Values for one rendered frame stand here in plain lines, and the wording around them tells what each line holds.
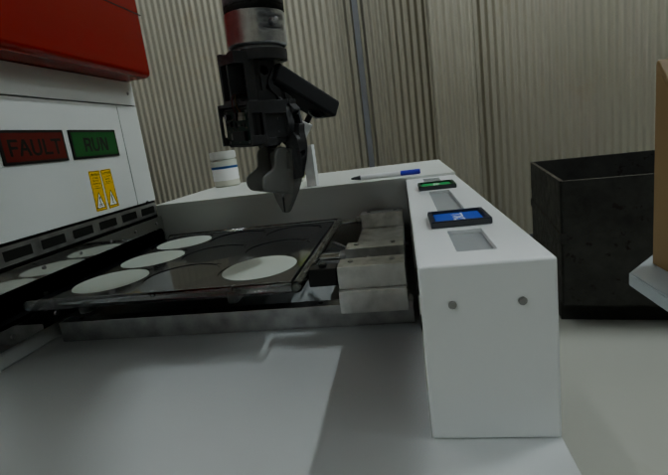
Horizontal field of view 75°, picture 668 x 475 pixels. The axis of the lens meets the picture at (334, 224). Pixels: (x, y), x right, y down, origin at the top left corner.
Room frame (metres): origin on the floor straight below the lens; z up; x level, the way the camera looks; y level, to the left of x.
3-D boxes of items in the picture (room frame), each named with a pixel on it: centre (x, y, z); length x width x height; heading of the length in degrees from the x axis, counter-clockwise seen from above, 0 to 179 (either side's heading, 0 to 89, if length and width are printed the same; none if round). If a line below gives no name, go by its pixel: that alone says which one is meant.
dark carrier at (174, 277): (0.68, 0.20, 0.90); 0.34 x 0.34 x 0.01; 80
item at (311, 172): (0.90, 0.05, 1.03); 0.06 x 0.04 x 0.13; 80
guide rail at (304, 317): (0.55, 0.16, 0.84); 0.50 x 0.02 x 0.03; 80
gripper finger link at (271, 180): (0.58, 0.06, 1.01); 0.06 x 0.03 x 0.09; 132
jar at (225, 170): (1.20, 0.28, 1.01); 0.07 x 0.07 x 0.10
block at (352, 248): (0.58, -0.05, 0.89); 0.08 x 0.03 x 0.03; 80
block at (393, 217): (0.82, -0.09, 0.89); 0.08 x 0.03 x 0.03; 80
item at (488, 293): (0.55, -0.15, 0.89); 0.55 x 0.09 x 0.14; 170
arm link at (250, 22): (0.58, 0.06, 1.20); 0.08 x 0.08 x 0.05
